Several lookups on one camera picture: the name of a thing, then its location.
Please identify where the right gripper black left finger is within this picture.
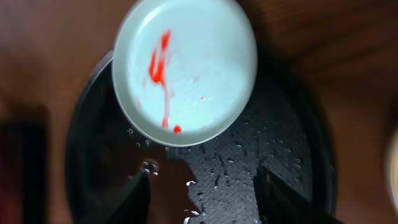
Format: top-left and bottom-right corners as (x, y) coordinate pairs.
(78, 172), (150, 224)

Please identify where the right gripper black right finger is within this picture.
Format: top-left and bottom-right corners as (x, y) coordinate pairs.
(253, 167), (342, 224)

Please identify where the yellow plate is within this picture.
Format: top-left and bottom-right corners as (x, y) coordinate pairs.
(384, 128), (397, 212)

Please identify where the mint plate with red streak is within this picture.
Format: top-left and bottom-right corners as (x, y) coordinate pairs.
(112, 0), (257, 147)

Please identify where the round black tray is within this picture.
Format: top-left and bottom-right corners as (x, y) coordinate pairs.
(65, 46), (336, 223)

